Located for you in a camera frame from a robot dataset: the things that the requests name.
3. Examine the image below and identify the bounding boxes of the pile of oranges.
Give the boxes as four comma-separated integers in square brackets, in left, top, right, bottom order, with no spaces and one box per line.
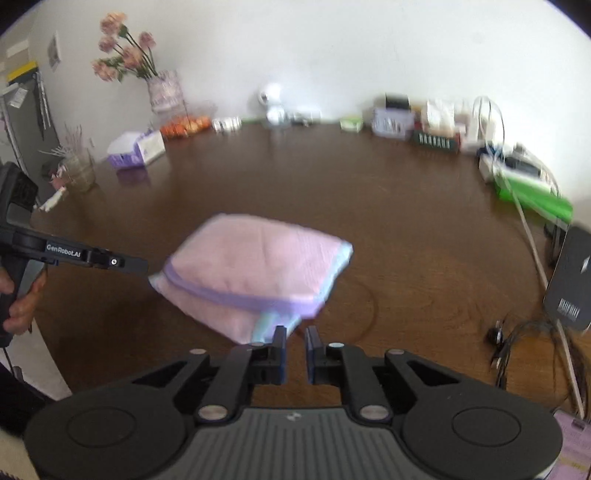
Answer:
[161,117,212,138]

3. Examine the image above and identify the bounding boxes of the white security camera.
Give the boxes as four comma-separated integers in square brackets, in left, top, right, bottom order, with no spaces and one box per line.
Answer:
[256,83,291,126]

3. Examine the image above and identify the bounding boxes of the person's dark clothing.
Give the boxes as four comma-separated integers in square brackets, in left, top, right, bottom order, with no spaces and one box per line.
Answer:
[0,360,58,439]

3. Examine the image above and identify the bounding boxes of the clear glass jar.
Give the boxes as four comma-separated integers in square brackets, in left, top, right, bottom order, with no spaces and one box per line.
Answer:
[62,152,97,192]

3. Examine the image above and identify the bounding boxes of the paper note on wall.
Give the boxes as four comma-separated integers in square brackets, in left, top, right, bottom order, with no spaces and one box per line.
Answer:
[48,32,63,70]

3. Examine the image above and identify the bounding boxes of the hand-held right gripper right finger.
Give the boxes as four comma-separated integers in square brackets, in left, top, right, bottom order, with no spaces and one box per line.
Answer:
[305,325,460,423]

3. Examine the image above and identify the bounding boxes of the thick beige cable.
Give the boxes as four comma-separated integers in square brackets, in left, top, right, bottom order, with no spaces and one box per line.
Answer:
[503,178,587,416]

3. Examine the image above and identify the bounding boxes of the person's left hand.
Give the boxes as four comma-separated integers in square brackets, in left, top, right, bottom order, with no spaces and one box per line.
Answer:
[0,268,49,334]

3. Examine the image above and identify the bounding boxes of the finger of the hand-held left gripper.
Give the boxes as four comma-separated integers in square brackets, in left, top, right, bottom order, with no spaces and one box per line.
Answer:
[90,248,149,278]

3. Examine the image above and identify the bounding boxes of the black cable bundle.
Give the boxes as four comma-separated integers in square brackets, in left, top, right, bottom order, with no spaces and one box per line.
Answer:
[487,316,580,391]

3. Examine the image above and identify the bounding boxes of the dark green box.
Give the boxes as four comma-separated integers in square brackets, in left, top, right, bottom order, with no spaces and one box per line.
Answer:
[412,130,462,153]

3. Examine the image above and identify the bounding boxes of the dark grey cabinet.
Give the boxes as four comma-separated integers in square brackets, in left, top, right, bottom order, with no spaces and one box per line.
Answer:
[0,76,61,190]

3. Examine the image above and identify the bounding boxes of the pink paper sheet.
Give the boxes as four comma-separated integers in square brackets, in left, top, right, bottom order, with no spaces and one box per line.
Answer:
[551,408,591,480]

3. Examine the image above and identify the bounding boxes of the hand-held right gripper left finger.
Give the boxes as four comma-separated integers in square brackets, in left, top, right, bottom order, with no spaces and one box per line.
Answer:
[131,325,287,423]

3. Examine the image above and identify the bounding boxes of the crumpled white plastic bag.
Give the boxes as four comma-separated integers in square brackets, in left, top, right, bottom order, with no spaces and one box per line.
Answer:
[425,99,455,125]

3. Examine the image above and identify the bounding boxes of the purple white tissue box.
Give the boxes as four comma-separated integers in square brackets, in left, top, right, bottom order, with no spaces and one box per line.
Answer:
[107,130,167,171]

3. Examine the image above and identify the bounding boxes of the pink artificial flowers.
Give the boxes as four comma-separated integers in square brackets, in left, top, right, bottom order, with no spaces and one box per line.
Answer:
[91,11,160,84]

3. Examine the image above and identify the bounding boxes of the pink purple-trimmed mesh garment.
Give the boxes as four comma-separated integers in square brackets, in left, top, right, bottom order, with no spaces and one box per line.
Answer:
[148,212,354,346]

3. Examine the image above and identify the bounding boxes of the white power strip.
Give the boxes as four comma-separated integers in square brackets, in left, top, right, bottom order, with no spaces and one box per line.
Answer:
[478,152,555,186]

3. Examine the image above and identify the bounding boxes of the small white pink figurine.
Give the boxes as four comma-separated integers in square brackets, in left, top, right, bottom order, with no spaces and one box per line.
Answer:
[39,168,70,213]

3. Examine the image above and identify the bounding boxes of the yellow flat item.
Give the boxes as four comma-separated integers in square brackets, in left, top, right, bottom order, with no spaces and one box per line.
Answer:
[7,60,38,85]

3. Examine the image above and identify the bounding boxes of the white floral tin box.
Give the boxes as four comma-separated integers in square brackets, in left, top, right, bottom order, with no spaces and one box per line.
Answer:
[372,107,416,138]

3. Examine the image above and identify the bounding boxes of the wire fruit basket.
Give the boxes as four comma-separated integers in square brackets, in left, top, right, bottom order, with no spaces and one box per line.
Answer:
[159,99,218,139]

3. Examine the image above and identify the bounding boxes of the patterned glass flower vase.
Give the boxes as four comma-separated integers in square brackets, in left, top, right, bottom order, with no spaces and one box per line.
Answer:
[147,69,183,115]

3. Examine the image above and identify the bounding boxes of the bright green box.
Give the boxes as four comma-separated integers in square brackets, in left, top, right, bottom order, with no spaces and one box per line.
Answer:
[493,178,574,222]

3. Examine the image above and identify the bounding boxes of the dried flower bouquet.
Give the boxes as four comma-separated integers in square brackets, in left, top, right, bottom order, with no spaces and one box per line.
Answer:
[39,124,95,160]

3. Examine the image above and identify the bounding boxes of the white charging cable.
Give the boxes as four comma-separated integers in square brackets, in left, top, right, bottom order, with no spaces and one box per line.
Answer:
[471,96,506,155]

